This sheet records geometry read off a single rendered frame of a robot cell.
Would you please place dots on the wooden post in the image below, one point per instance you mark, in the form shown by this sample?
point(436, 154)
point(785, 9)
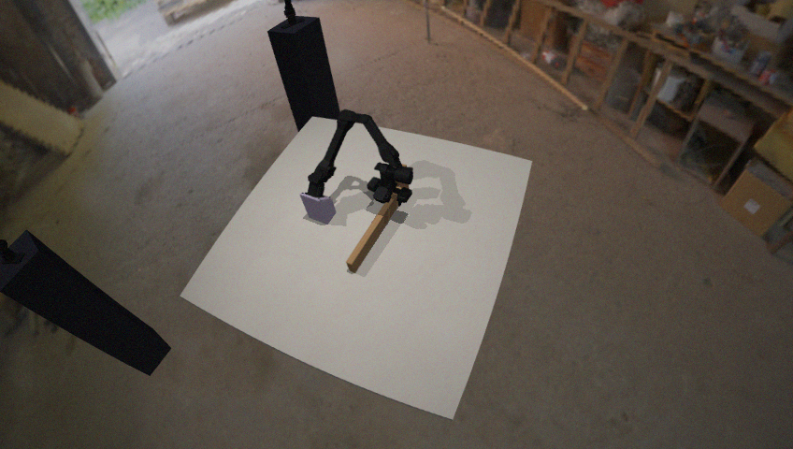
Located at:
point(402, 184)

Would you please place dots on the brown wooden board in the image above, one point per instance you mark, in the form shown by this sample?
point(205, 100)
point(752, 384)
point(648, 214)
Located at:
point(366, 242)

